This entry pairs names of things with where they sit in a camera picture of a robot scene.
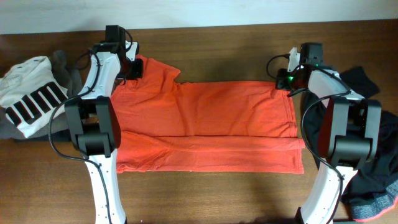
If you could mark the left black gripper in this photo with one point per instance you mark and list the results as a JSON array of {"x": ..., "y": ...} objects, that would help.
[{"x": 138, "y": 72}]

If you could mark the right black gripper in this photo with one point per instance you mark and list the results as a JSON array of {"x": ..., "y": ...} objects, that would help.
[{"x": 282, "y": 84}]

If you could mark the orange t-shirt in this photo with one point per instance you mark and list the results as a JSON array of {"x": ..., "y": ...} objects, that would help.
[{"x": 238, "y": 126}]

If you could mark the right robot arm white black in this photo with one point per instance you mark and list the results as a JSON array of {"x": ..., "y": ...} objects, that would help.
[{"x": 347, "y": 139}]

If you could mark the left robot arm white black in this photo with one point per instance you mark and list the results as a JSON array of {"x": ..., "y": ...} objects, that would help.
[{"x": 94, "y": 127}]

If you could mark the grey folded garment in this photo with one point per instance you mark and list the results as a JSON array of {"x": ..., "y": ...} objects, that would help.
[{"x": 68, "y": 77}]

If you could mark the dark folded garment under pile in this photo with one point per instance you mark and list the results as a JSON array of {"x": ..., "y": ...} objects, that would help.
[{"x": 61, "y": 136}]

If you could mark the white shirt with black letters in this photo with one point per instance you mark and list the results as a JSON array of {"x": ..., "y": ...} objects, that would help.
[{"x": 31, "y": 93}]

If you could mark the black garment with grey band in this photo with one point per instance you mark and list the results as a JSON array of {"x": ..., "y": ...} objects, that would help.
[{"x": 372, "y": 192}]

